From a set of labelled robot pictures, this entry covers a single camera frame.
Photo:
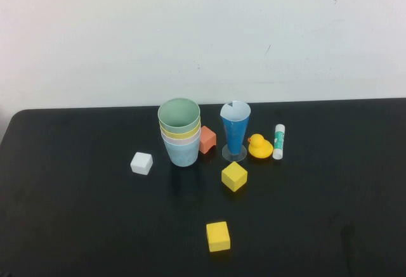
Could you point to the yellow plastic cup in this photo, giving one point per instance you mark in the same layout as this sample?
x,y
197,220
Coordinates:
x,y
196,132

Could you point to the pink plastic cup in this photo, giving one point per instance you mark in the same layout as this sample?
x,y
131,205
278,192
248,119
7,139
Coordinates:
x,y
195,141

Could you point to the green plastic cup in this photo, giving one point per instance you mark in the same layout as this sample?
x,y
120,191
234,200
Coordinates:
x,y
178,113

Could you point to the orange arch block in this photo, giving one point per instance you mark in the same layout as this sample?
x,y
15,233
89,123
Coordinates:
x,y
209,139

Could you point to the blue paper cone cup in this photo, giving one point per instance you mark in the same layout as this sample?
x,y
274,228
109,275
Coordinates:
x,y
235,134

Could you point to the light blue plastic cup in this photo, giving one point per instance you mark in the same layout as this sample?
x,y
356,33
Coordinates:
x,y
181,155

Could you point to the yellow cube block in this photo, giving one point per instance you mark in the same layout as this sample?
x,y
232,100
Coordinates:
x,y
218,236
234,176

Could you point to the yellow rubber duck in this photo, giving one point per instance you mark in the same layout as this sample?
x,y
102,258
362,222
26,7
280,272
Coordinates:
x,y
260,148

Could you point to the white cube block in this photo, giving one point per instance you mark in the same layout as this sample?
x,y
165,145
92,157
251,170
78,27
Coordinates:
x,y
141,162

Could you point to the white green glue stick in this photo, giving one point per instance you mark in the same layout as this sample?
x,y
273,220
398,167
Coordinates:
x,y
278,142

